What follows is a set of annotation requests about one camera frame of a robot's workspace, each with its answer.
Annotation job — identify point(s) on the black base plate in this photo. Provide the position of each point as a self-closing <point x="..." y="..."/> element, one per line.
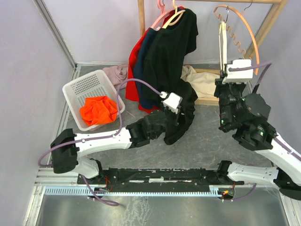
<point x="162" y="180"/>

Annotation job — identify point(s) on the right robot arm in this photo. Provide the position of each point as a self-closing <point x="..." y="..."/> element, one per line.
<point x="248" y="117"/>

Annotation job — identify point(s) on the red t shirt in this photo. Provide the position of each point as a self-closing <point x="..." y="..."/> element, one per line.
<point x="132" y="77"/>

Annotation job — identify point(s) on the white plastic basket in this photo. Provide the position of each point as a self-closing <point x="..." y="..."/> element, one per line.
<point x="93" y="84"/>

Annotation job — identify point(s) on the corner aluminium profile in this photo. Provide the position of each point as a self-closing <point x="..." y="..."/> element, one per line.
<point x="54" y="30"/>

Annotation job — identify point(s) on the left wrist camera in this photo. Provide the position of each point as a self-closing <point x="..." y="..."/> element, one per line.
<point x="171" y="101"/>

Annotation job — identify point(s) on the pink hanger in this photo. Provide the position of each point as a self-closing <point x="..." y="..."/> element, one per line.
<point x="160" y="16"/>

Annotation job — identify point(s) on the wooden clothes rack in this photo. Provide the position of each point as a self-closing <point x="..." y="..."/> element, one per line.
<point x="253" y="50"/>

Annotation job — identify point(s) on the beige cloth in rack base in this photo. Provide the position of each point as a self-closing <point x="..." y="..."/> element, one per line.
<point x="203" y="83"/>

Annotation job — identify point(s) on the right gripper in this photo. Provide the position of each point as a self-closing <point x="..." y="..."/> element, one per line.
<point x="219" y="84"/>

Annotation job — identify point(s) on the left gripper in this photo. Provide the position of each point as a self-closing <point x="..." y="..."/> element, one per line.
<point x="176" y="116"/>

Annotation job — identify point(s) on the pink cloth on floor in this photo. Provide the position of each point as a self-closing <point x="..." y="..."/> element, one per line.
<point x="117" y="74"/>

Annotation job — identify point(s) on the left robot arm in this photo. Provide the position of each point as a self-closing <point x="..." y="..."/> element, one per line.
<point x="70" y="150"/>

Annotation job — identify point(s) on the aluminium frame rail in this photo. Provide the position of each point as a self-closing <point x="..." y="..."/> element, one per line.
<point x="65" y="199"/>

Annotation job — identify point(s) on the orange t shirt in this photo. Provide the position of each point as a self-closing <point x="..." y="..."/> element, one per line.
<point x="98" y="111"/>

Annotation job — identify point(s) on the navy blue t shirt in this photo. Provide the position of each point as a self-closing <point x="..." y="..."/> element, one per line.
<point x="143" y="70"/>

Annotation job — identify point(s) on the black t shirt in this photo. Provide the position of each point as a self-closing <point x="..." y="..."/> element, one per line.
<point x="164" y="59"/>
<point x="189" y="96"/>

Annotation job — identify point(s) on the cream hanger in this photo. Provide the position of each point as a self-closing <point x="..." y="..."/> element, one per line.
<point x="223" y="41"/>
<point x="175" y="17"/>

